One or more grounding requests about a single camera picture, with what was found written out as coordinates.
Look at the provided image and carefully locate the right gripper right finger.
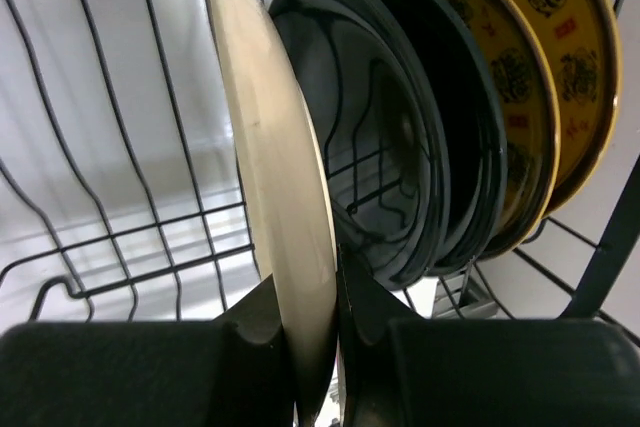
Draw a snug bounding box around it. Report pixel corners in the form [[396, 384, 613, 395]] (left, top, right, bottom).
[[336, 244, 414, 426]]

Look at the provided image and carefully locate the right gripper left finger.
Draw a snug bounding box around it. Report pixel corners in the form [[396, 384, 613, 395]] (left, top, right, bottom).
[[214, 275, 282, 345]]

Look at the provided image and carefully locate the cream plate with black patch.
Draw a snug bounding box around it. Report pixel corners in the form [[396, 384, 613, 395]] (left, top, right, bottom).
[[209, 0, 337, 426]]

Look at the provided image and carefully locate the yellow patterned plate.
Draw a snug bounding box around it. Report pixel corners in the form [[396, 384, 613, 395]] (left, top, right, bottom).
[[447, 0, 561, 260], [513, 0, 623, 212]]

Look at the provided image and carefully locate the black wire dish rack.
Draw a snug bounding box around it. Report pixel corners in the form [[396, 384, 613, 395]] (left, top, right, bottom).
[[1, 0, 639, 330]]

